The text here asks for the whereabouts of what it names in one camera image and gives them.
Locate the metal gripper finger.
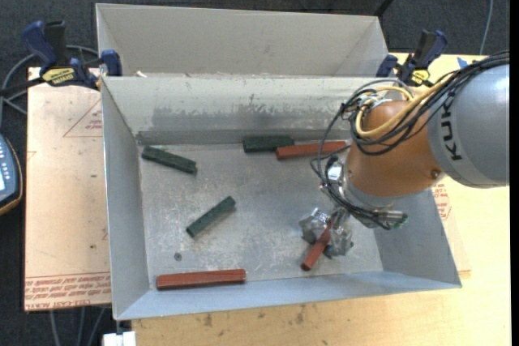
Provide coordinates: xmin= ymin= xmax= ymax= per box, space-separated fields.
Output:
xmin=298 ymin=207 xmax=329 ymax=245
xmin=325 ymin=228 xmax=354 ymax=258

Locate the red-brown block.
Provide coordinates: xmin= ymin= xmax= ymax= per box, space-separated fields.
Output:
xmin=300 ymin=219 xmax=337 ymax=271
xmin=156 ymin=268 xmax=247 ymax=291
xmin=275 ymin=140 xmax=350 ymax=161

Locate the grey metal bin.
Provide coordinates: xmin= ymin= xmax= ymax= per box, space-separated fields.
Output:
xmin=95 ymin=2 xmax=463 ymax=321

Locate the dark green flat block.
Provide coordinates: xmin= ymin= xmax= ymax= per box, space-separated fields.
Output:
xmin=140 ymin=145 xmax=199 ymax=175
xmin=242 ymin=135 xmax=296 ymax=154
xmin=186 ymin=195 xmax=237 ymax=238

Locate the brown cardboard board red print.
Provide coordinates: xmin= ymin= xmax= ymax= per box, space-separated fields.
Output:
xmin=24 ymin=66 xmax=474 ymax=312

